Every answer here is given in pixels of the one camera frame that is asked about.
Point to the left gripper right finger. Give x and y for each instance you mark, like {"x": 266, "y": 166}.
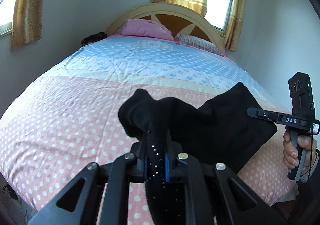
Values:
{"x": 201, "y": 185}

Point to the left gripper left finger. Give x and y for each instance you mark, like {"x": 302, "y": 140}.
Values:
{"x": 98, "y": 194}

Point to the black pants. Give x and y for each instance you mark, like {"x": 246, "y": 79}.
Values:
{"x": 220, "y": 130}

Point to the right forearm dark sleeve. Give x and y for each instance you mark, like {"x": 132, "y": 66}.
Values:
{"x": 305, "y": 208}

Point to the person right hand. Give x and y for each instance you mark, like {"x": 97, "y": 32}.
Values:
{"x": 290, "y": 152}

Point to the polka dot bed sheet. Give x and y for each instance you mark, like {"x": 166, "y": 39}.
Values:
{"x": 68, "y": 117}

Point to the yellow right curtain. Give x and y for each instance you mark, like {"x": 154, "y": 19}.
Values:
{"x": 235, "y": 23}

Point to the striped pillow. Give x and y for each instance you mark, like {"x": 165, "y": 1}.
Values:
{"x": 198, "y": 43}

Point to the cream wooden headboard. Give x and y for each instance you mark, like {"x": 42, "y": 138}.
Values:
{"x": 176, "y": 18}

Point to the black item beside bed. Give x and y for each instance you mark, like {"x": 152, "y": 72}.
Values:
{"x": 93, "y": 38}

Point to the pink pillow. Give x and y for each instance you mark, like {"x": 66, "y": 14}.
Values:
{"x": 146, "y": 28}

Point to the yellow left window curtain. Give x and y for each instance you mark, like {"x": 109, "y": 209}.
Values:
{"x": 26, "y": 23}

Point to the left side window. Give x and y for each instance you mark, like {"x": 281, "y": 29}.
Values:
{"x": 6, "y": 16}

